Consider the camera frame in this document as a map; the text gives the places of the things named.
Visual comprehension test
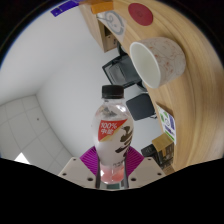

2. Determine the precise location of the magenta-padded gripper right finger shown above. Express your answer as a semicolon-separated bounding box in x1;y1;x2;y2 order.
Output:
123;146;167;190

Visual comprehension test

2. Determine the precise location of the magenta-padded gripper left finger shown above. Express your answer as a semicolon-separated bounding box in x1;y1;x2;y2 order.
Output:
58;146;102;190

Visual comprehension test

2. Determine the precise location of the clear drink bottle black cap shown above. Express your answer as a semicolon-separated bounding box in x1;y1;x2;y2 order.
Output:
92;84;135;185

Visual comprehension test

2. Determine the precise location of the dark brown carton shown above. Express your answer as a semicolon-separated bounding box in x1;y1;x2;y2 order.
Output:
156;160;176;176

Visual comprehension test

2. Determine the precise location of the brown box with tan side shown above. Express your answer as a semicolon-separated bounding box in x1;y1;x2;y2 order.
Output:
141;132;176;164

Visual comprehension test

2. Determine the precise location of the white leaflet green purple print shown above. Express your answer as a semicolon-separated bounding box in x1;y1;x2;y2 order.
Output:
156;104;177;145

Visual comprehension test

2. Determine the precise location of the black office chair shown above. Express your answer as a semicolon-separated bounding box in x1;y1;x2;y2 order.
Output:
125;92;158;122

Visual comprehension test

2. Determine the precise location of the long ceiling light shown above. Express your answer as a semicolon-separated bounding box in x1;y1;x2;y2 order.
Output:
13;152;31;165

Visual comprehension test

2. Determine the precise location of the black mesh armchair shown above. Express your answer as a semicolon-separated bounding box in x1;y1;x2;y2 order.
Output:
101;53;144;88

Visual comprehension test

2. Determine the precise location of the white speckled mug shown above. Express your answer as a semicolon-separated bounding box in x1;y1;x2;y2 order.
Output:
129;36;186;90

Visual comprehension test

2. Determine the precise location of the wooden side desk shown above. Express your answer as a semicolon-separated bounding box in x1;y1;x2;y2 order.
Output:
78;1;119;54

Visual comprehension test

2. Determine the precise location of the white paper with grey swirl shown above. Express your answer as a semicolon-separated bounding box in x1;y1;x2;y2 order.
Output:
96;9;127;43

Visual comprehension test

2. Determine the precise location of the flat round red coaster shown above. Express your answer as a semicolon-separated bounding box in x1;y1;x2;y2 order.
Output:
127;2;154;27

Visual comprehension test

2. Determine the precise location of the orange box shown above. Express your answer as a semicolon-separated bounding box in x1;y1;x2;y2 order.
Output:
90;0;114;15

